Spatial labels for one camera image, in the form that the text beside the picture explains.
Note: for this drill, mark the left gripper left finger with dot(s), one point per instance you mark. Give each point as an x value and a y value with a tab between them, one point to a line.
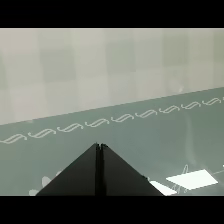
78	176

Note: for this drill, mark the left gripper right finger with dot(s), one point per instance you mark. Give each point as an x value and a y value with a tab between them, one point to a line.
123	178

